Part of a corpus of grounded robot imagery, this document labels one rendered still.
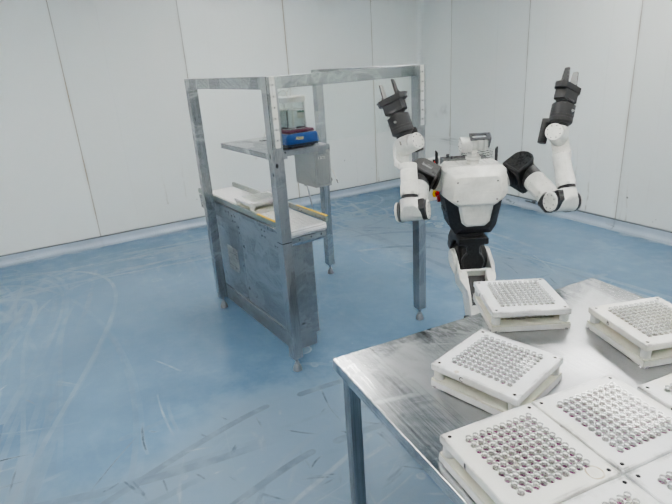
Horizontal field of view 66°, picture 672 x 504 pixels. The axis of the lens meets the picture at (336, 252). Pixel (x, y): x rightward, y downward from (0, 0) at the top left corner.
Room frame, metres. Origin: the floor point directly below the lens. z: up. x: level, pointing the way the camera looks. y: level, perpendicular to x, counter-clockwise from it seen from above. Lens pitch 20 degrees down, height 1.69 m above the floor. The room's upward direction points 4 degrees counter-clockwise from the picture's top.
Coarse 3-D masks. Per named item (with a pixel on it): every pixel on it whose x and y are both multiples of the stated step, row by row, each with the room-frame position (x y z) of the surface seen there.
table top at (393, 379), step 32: (576, 288) 1.72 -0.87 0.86; (608, 288) 1.70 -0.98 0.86; (480, 320) 1.52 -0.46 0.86; (576, 320) 1.48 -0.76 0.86; (384, 352) 1.37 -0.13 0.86; (416, 352) 1.35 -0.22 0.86; (576, 352) 1.30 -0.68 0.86; (608, 352) 1.28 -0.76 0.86; (352, 384) 1.23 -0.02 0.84; (384, 384) 1.20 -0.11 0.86; (416, 384) 1.19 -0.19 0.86; (576, 384) 1.14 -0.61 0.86; (640, 384) 1.13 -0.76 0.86; (384, 416) 1.07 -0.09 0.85; (416, 416) 1.06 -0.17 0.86; (448, 416) 1.05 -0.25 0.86; (480, 416) 1.04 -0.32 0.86; (416, 448) 0.95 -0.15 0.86; (448, 480) 0.85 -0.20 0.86
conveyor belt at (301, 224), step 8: (216, 192) 3.79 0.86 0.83; (224, 192) 3.78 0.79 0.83; (232, 192) 3.76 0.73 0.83; (240, 192) 3.74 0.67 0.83; (232, 200) 3.51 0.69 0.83; (272, 216) 3.04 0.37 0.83; (296, 216) 3.00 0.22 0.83; (304, 216) 2.99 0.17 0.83; (296, 224) 2.84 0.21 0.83; (304, 224) 2.83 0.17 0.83; (312, 224) 2.82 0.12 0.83; (320, 224) 2.83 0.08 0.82; (296, 232) 2.74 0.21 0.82; (304, 232) 2.76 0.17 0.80; (312, 232) 2.80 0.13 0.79
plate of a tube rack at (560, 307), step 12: (480, 288) 1.62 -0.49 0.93; (552, 288) 1.58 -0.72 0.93; (492, 300) 1.52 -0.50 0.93; (492, 312) 1.44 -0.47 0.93; (504, 312) 1.44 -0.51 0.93; (516, 312) 1.43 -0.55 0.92; (528, 312) 1.43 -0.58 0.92; (540, 312) 1.43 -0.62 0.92; (552, 312) 1.43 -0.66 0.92; (564, 312) 1.43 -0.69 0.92
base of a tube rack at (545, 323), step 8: (480, 304) 1.59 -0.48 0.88; (480, 312) 1.58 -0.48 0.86; (488, 312) 1.53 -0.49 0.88; (488, 320) 1.48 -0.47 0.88; (504, 320) 1.47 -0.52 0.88; (512, 320) 1.46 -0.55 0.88; (520, 320) 1.46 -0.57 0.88; (528, 320) 1.46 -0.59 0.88; (536, 320) 1.45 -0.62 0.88; (544, 320) 1.45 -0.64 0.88; (552, 320) 1.45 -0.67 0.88; (568, 320) 1.44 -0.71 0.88; (496, 328) 1.44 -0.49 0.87; (504, 328) 1.43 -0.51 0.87; (512, 328) 1.43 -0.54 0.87; (520, 328) 1.43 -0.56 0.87; (528, 328) 1.43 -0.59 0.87; (536, 328) 1.43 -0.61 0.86; (544, 328) 1.43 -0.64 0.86; (552, 328) 1.43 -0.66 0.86; (560, 328) 1.43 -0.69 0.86; (568, 328) 1.43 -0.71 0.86
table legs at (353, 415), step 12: (348, 396) 1.31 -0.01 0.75; (348, 408) 1.31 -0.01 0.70; (360, 408) 1.32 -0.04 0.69; (348, 420) 1.32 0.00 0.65; (360, 420) 1.32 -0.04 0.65; (348, 432) 1.32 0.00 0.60; (360, 432) 1.32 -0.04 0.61; (348, 444) 1.33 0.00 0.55; (360, 444) 1.32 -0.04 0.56; (348, 456) 1.33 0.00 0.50; (360, 456) 1.31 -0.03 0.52; (360, 468) 1.31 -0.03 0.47; (360, 480) 1.31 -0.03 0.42; (360, 492) 1.31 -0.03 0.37
